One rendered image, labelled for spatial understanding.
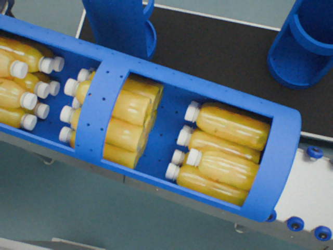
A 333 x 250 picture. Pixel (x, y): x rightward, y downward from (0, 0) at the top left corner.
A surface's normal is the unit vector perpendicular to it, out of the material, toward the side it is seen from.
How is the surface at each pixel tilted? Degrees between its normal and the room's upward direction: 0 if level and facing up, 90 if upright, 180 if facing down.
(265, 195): 43
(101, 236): 0
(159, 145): 7
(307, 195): 0
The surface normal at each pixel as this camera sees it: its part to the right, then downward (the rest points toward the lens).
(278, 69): 0.00, -0.25
